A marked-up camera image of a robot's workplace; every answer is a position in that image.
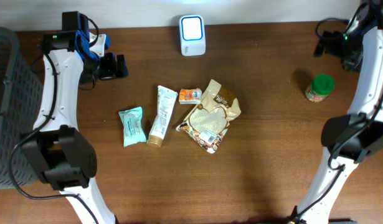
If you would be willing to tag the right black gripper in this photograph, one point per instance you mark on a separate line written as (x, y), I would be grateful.
(332, 49)

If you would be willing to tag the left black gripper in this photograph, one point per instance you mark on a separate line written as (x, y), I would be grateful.
(109, 71)

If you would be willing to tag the green round item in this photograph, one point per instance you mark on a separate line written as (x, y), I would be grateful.
(320, 88)

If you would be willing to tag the white cream tube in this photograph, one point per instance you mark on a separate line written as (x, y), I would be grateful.
(166, 101)

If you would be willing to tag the teal wipes packet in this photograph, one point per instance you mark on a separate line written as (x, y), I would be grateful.
(132, 130)

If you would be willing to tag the small orange white box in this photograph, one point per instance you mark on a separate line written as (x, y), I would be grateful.
(190, 96)

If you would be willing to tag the beige brown snack bag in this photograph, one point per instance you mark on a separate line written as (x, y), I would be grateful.
(208, 121)

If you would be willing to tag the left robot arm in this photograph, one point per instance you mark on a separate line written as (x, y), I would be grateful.
(58, 154)

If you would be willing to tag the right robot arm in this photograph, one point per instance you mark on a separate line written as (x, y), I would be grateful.
(347, 140)

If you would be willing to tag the white barcode scanner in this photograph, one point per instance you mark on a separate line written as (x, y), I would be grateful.
(192, 35)

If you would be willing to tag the grey plastic mesh basket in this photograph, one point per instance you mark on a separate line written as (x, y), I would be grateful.
(20, 99)

